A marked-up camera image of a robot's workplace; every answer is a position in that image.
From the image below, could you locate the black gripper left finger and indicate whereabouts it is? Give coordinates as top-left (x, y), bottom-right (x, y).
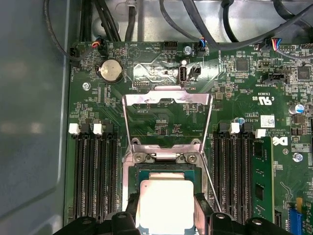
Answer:
top-left (52, 192), bottom-right (139, 235)

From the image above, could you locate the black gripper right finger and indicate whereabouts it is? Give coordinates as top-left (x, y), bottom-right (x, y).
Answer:
top-left (194, 192), bottom-right (291, 235)

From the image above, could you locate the silver CPU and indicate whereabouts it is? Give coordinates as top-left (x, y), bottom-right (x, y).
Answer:
top-left (135, 169), bottom-right (197, 235)

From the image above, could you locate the metal socket cover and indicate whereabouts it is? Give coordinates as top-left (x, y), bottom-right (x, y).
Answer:
top-left (121, 85), bottom-right (214, 157)

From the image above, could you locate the CPU socket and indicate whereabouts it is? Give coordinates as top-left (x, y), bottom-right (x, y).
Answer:
top-left (121, 138), bottom-right (208, 221)

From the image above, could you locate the green RAM stick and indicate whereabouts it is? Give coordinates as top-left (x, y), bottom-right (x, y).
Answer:
top-left (251, 136), bottom-right (275, 222)

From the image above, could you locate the green motherboard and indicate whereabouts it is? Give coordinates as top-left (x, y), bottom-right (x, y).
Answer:
top-left (63, 40), bottom-right (313, 235)

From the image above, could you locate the black PC case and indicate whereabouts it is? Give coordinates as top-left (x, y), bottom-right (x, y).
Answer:
top-left (0, 0), bottom-right (313, 235)

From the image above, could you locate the silver coin battery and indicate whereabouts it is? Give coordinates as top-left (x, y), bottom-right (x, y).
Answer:
top-left (97, 59), bottom-right (123, 83)

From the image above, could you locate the silver USB port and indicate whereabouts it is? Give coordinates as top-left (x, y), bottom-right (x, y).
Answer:
top-left (179, 65), bottom-right (189, 83)

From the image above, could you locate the wire locking lever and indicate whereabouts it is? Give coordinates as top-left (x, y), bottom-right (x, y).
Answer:
top-left (202, 160), bottom-right (223, 213)

